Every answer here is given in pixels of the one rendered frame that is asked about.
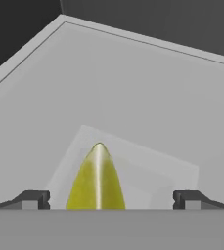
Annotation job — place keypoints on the pale grey square plate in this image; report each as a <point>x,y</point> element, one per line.
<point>149,175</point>

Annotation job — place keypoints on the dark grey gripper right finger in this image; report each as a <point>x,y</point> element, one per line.
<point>188,197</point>

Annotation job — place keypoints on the yellow lemon wedge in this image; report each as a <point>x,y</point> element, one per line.
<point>95,182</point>

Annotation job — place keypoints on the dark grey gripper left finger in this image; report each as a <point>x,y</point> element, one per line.
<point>35,197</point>

